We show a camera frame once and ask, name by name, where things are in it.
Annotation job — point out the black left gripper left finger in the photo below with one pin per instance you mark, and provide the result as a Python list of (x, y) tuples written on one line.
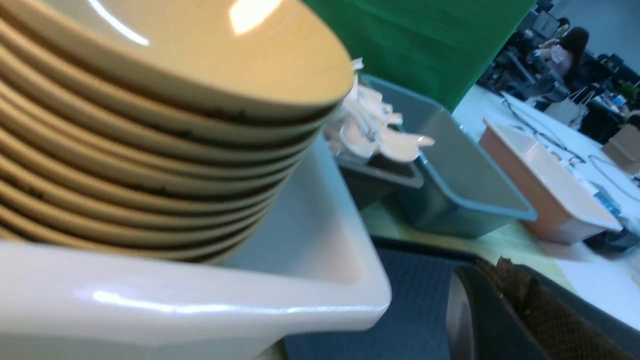
[(481, 325)]

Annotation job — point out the pink plastic bin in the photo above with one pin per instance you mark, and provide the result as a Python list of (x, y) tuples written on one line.
[(566, 211)]

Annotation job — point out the top tan stacked bowl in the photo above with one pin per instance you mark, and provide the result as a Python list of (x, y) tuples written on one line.
[(265, 58)]

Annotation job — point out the black serving tray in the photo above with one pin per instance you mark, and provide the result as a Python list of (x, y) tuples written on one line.
[(414, 325)]

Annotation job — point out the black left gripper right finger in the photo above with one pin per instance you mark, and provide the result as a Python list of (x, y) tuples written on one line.
[(566, 326)]

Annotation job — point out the green backdrop cloth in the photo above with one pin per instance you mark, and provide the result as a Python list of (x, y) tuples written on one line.
[(438, 48)]

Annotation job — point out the pile of white spoons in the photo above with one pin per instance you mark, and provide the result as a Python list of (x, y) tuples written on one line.
[(363, 128)]

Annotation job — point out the person in background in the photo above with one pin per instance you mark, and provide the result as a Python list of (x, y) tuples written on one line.
[(564, 56)]

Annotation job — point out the grey spoon bin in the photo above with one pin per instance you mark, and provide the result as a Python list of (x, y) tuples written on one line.
[(378, 179)]

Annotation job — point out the large white plastic tub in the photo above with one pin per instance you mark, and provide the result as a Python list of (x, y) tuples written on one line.
[(310, 267)]

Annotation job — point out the blue chopstick bin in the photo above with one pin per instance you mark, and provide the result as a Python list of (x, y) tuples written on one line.
[(464, 193)]

